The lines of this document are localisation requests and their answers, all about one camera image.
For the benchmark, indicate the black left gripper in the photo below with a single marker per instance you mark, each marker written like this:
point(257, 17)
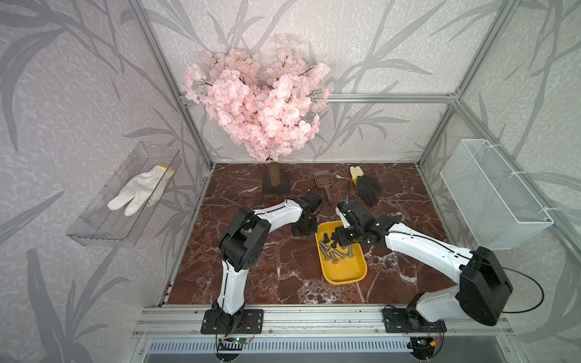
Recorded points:
point(296, 231)

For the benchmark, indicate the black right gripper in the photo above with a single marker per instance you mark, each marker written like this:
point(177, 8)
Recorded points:
point(340, 240)

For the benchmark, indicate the yellow plastic storage tray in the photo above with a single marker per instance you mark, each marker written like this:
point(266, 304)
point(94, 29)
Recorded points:
point(347, 271)

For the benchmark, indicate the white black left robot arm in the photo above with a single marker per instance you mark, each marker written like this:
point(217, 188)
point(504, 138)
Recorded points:
point(244, 238)

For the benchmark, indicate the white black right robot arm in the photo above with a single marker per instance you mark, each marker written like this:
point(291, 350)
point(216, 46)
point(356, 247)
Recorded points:
point(481, 287)

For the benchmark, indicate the black yellow work glove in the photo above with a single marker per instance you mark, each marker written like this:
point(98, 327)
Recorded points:
point(367, 187)

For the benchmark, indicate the brown plastic slotted scoop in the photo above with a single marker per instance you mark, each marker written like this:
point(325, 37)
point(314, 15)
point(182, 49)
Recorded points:
point(324, 180)

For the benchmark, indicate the pink artificial blossom tree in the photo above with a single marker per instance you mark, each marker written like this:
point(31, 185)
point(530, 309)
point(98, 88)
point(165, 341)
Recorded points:
point(272, 110)

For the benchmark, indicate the right controller circuit board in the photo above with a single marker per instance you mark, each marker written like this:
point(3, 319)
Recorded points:
point(423, 343)

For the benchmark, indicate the controller circuit board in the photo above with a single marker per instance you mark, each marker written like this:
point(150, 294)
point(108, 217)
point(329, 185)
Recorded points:
point(423, 343)
point(233, 344)

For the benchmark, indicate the left controller circuit board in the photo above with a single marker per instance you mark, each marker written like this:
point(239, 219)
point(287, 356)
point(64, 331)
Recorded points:
point(233, 344)

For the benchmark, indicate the white cotton glove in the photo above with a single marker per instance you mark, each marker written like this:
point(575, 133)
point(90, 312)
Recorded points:
point(143, 190)

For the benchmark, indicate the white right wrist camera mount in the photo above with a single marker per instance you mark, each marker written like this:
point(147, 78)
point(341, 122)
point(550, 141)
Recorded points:
point(342, 217)

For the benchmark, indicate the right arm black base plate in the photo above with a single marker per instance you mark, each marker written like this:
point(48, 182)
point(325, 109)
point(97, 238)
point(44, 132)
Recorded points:
point(409, 321)

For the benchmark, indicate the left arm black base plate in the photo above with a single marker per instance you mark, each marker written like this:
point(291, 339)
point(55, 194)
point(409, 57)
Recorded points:
point(217, 322)

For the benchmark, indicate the white wire mesh basket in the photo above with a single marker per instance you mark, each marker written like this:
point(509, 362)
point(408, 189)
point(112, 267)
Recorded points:
point(500, 210)

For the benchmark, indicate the aluminium front rail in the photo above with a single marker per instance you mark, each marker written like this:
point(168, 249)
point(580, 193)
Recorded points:
point(278, 321)

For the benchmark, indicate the clear acrylic wall shelf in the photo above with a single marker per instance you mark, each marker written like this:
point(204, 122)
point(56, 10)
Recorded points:
point(119, 213)

